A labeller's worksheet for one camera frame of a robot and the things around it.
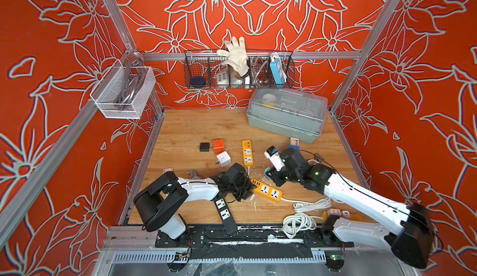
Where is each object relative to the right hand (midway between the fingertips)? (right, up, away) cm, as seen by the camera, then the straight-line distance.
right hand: (265, 171), depth 77 cm
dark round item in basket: (-33, +44, +22) cm, 59 cm away
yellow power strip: (+2, -11, +7) cm, 12 cm away
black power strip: (-16, -21, -2) cm, 26 cm away
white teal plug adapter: (-19, +3, +14) cm, 23 cm away
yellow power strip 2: (+31, -16, -4) cm, 35 cm away
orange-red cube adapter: (-22, +9, +20) cm, 31 cm away
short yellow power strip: (-6, +4, +19) cm, 20 cm away
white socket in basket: (-20, +45, +17) cm, 52 cm away
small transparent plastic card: (-47, -3, +15) cm, 49 cm away
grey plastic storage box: (+15, +26, +17) cm, 35 cm away
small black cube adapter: (-30, +8, +24) cm, 39 cm away
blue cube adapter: (+17, +9, +16) cm, 25 cm away
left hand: (-2, -9, +6) cm, 11 cm away
